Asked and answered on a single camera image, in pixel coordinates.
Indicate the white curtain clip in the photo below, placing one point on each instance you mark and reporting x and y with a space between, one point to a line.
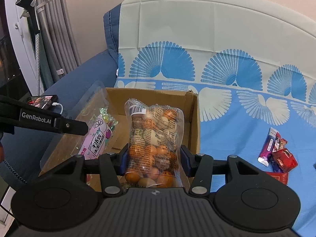
60 72

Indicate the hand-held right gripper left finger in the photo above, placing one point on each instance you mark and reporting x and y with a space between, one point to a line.
124 161

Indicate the red snack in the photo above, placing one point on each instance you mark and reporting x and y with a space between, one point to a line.
285 162

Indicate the maroon packet on bed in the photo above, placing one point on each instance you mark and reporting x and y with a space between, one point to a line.
267 148

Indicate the clear bag of coated nuts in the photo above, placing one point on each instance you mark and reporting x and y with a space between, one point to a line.
153 143

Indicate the blue and cream printed cloth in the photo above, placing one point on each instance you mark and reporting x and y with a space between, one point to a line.
222 29

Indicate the small red snack packet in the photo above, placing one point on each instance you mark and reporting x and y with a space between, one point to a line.
282 142

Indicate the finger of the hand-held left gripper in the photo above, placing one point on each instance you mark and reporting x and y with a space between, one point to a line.
74 127

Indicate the black smartphone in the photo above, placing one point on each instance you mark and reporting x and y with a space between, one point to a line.
42 101

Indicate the clear candy bag pink label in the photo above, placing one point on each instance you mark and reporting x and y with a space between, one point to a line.
97 140

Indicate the teal curtain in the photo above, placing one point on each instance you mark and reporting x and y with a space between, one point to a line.
46 66

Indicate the purple snack bar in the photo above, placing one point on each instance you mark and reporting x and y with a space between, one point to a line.
275 167

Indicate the grey curtain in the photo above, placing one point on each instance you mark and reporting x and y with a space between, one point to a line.
59 29

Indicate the blue denim sofa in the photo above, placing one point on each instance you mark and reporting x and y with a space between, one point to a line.
86 71

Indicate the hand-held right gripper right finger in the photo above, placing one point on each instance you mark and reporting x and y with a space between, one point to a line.
185 163

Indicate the brown cardboard box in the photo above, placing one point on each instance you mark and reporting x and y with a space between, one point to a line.
153 96

